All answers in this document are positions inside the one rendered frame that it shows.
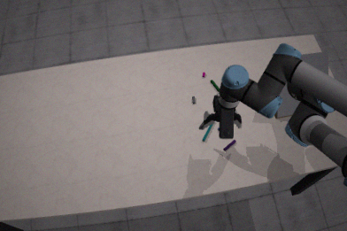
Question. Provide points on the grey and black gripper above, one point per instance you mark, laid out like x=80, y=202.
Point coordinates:
x=210, y=119

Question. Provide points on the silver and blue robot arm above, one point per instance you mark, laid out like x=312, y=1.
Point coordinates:
x=307, y=124

